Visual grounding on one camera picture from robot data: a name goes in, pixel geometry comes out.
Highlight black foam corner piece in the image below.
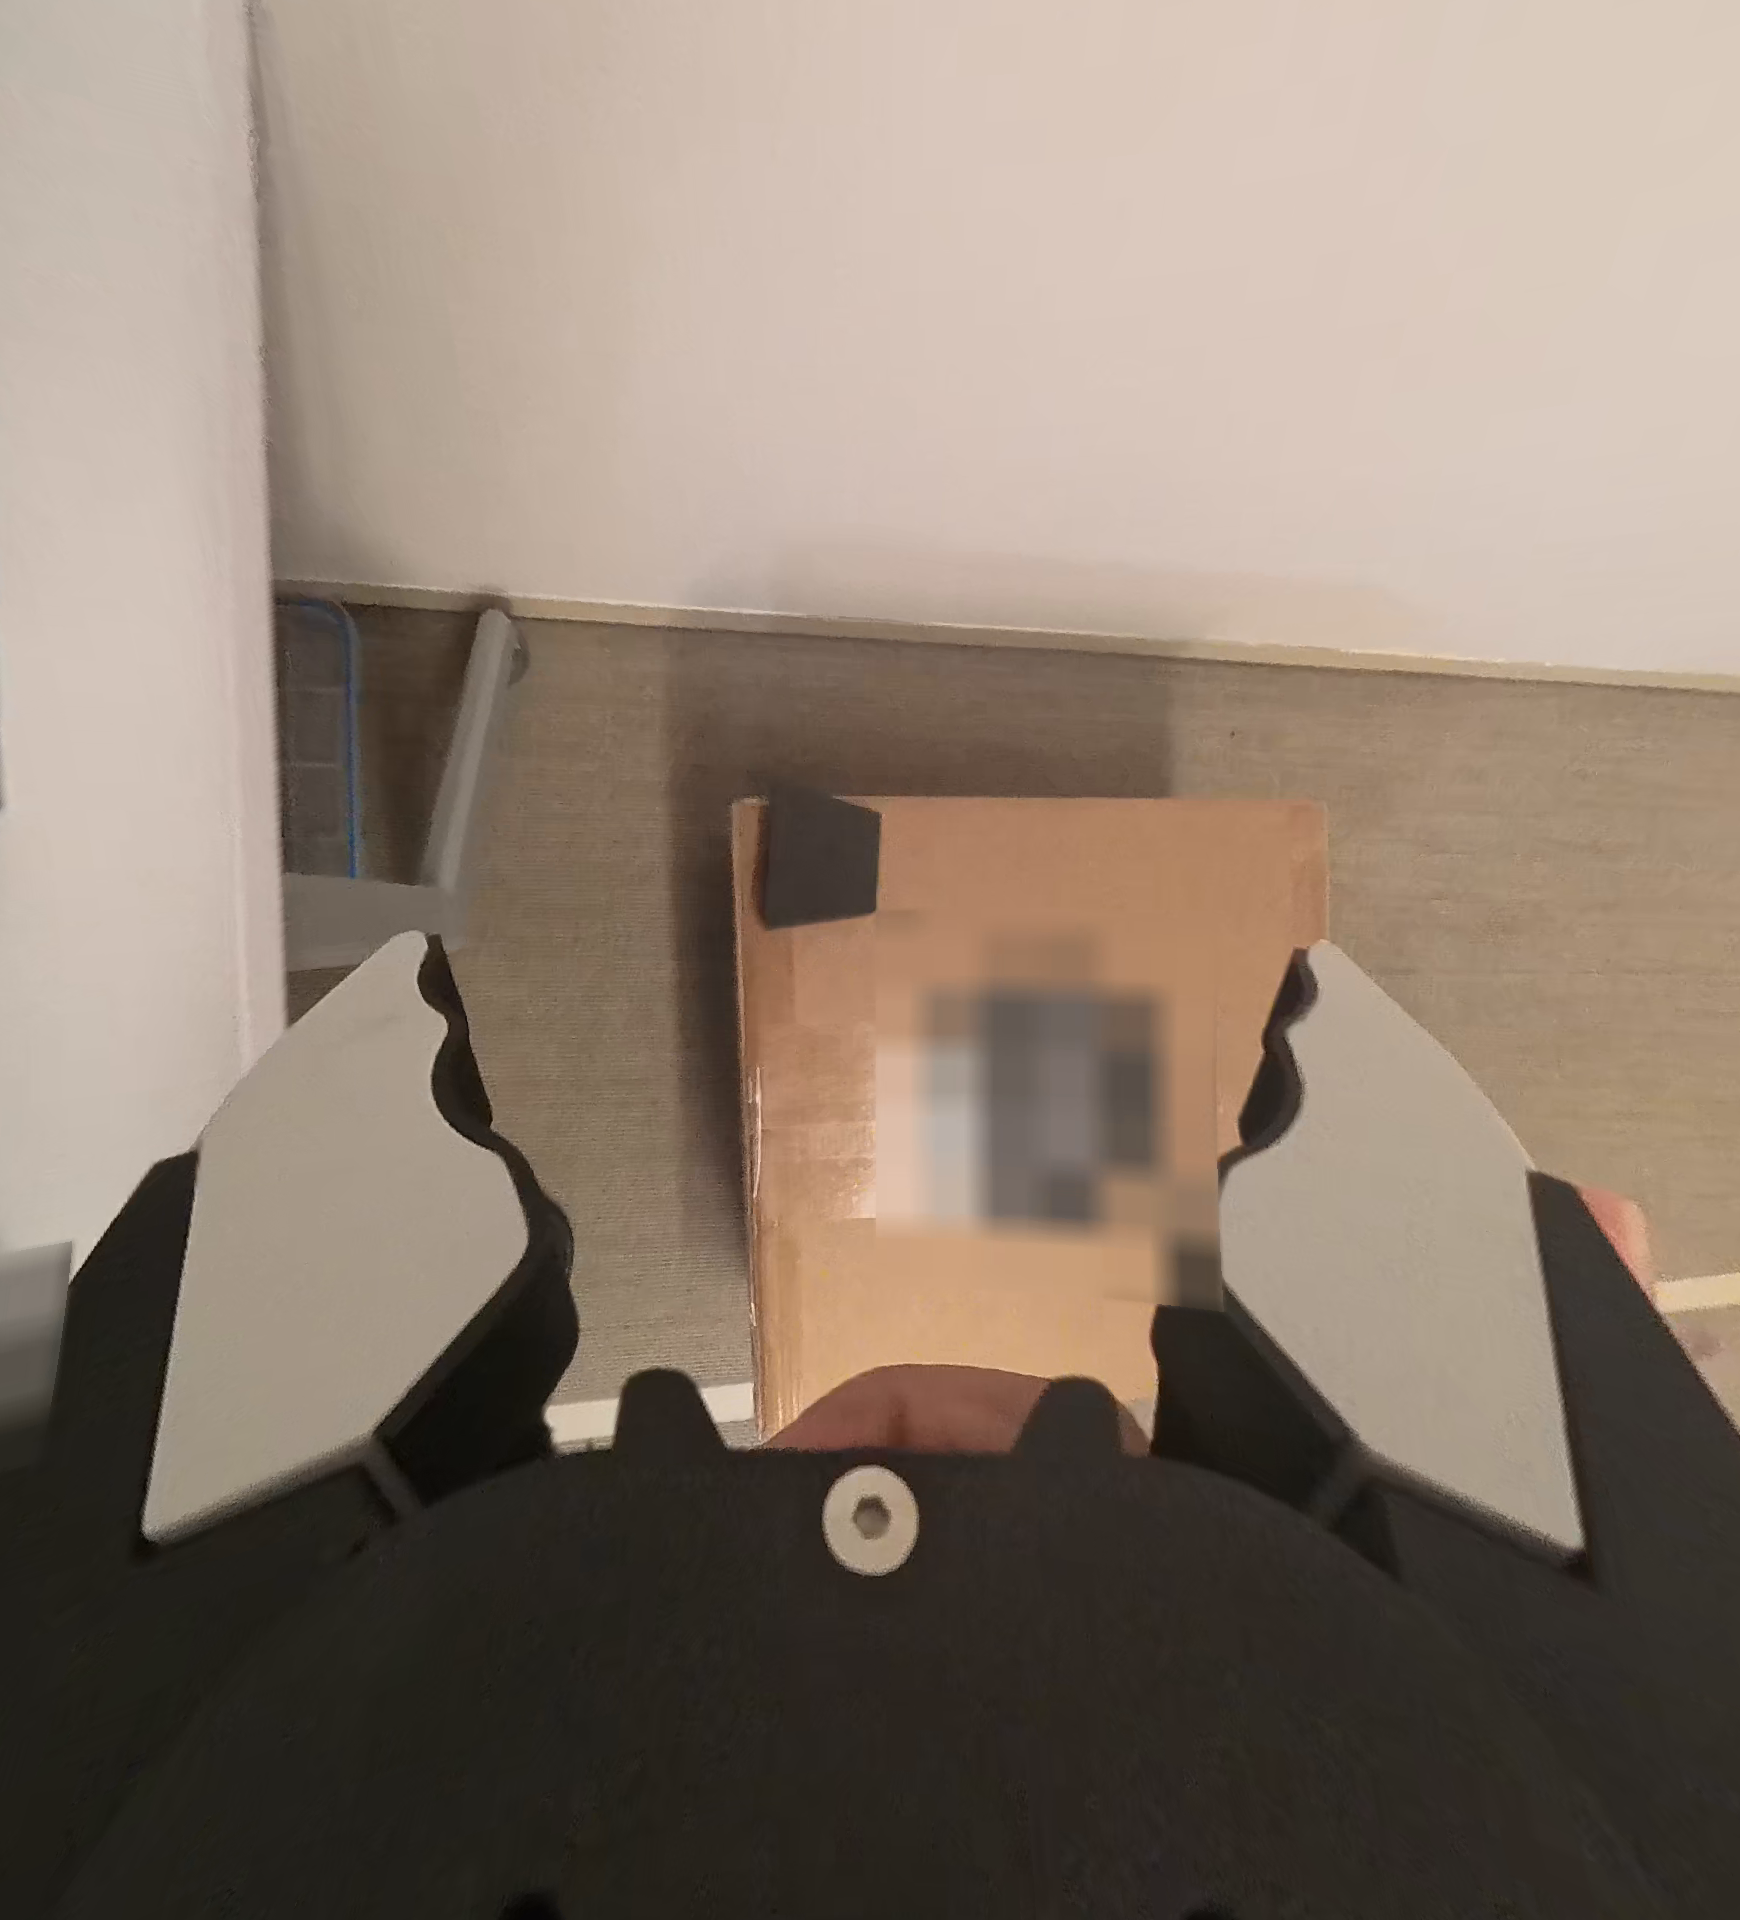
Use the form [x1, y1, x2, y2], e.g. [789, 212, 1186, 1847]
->
[764, 789, 884, 932]

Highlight brown cardboard box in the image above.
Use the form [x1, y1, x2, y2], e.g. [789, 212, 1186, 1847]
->
[730, 796, 1329, 1451]

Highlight grey metal desk leg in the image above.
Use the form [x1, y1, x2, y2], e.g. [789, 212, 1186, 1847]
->
[285, 608, 531, 967]

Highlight person's right hand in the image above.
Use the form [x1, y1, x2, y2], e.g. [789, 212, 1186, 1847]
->
[771, 1362, 1052, 1451]

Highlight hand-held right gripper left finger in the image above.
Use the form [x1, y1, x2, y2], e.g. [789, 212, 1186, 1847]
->
[138, 930, 576, 1552]

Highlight clear plastic organiser box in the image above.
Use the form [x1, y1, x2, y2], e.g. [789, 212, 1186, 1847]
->
[274, 593, 364, 884]

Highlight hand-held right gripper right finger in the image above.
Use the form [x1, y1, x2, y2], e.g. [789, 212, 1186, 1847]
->
[1154, 940, 1589, 1556]

